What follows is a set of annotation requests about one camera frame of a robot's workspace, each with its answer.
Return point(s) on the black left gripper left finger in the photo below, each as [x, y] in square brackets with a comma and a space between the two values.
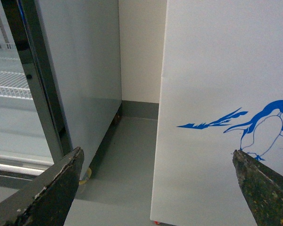
[46, 200]

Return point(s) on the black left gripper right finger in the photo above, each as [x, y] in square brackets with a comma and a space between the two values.
[262, 189]

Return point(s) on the tall glass-door display fridge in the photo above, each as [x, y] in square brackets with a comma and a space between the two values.
[70, 54]

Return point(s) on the white chest freezer with penguin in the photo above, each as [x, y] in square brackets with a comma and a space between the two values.
[221, 91]

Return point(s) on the white wire fridge shelf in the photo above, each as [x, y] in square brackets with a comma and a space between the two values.
[13, 82]

